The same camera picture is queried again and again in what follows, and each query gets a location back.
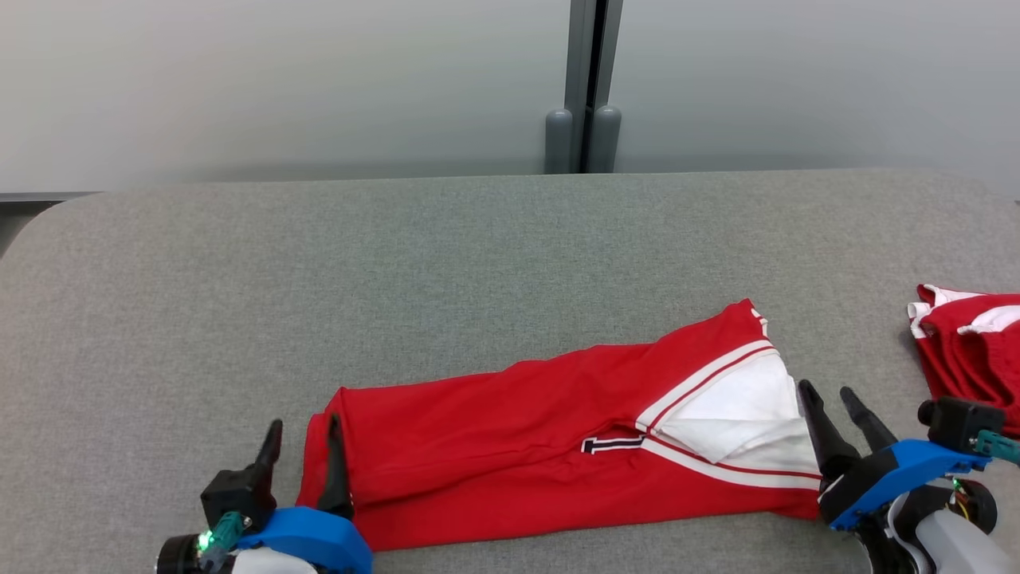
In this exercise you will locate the grey cylinder bumper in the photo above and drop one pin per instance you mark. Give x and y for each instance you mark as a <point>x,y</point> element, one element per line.
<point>606,139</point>
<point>559,143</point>

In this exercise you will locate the red and white jersey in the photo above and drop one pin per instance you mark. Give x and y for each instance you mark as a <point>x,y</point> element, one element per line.
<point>518,430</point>

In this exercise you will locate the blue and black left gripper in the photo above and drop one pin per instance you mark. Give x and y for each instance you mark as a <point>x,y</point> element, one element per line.
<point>311,538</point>

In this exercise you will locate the dark grey partition post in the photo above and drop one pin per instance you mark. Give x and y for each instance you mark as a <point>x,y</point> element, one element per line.
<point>590,72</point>

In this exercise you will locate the red shorts with white stripes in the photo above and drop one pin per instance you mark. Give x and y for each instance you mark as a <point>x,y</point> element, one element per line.
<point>972,351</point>

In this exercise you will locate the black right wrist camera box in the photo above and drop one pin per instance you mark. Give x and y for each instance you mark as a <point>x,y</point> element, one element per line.
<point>960,422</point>

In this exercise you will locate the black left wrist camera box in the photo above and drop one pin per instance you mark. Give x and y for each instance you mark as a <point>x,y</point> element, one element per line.
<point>235,494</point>

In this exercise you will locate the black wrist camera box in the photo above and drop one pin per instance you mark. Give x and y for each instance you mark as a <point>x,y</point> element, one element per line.
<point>235,494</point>
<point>960,422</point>

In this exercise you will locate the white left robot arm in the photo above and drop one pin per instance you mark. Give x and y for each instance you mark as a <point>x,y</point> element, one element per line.
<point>271,562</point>

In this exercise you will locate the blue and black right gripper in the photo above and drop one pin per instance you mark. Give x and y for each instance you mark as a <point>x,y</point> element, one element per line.
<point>900,474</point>

